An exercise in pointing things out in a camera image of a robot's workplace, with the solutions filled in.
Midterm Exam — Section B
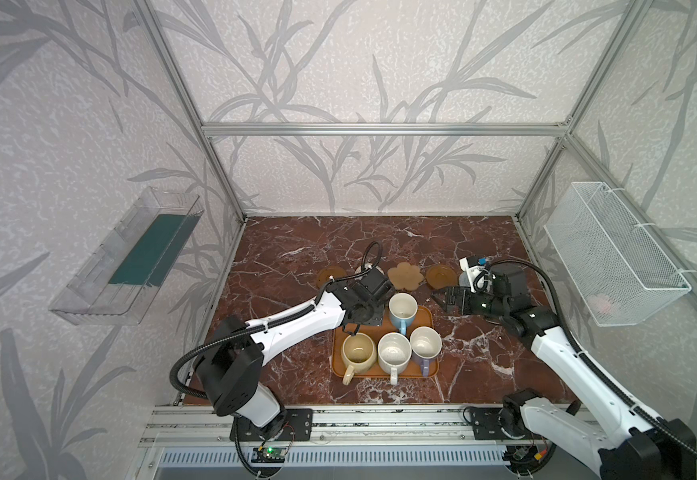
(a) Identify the right circuit board with wires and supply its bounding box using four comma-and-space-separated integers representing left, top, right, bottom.
503, 445, 549, 465

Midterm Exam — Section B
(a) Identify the pink object in basket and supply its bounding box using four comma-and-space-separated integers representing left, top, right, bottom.
586, 294, 616, 317

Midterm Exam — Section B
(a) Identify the aluminium cage frame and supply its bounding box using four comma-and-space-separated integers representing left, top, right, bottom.
132, 1, 697, 465

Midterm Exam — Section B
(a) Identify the beige yellow mug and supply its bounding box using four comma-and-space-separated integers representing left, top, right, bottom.
340, 333, 377, 385

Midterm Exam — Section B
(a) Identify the black mug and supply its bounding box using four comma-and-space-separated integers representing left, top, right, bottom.
342, 324, 361, 336

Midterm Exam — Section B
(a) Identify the cork flower-shaped coaster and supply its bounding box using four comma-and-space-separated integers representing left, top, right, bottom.
387, 262, 424, 292

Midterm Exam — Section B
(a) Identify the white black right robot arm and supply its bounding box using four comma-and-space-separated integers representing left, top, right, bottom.
432, 260, 697, 479

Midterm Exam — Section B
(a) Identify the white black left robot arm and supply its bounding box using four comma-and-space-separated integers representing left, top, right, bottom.
194, 267, 393, 430

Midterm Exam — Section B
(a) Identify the brown rectangular serving tray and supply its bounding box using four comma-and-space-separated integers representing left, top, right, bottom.
332, 306, 441, 379

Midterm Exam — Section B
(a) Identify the black corrugated cable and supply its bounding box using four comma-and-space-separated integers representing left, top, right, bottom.
485, 257, 697, 480
168, 241, 384, 480

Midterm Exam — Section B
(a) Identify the left black corrugated cable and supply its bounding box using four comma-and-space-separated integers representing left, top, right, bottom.
168, 241, 384, 480

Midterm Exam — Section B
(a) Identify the brown round wooden coaster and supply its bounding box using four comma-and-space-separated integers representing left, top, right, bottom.
425, 264, 458, 290

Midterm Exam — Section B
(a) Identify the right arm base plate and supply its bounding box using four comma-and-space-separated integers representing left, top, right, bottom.
461, 405, 547, 443

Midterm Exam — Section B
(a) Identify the white wire mesh basket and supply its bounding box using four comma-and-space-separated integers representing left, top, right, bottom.
544, 182, 692, 327

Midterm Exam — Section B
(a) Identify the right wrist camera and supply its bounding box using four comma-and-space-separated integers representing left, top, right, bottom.
458, 256, 490, 293

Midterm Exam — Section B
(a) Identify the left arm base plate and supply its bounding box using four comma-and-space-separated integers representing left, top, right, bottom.
230, 408, 314, 442

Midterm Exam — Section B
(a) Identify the right black corrugated cable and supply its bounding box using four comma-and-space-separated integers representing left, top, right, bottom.
485, 257, 697, 480

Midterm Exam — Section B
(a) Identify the left green circuit board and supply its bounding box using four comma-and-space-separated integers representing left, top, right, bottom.
252, 446, 288, 464

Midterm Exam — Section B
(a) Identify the clear plastic wall shelf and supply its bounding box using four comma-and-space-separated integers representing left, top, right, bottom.
50, 187, 204, 326

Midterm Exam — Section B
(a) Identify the white and purple mug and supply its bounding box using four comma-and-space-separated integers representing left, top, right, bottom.
409, 326, 442, 377

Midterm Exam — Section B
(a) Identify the white and blue mug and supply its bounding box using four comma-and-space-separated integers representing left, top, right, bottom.
388, 293, 418, 336

